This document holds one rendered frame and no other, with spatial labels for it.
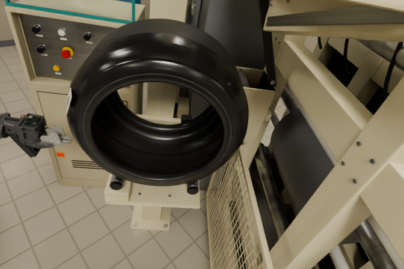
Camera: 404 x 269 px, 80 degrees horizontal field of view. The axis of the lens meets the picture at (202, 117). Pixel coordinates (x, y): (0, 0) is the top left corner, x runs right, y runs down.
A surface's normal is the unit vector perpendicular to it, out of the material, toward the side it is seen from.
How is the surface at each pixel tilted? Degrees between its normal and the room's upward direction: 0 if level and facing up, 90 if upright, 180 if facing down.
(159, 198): 0
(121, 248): 0
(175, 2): 90
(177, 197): 0
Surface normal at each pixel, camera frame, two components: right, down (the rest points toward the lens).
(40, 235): 0.17, -0.78
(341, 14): -0.98, -0.11
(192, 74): 0.13, 0.48
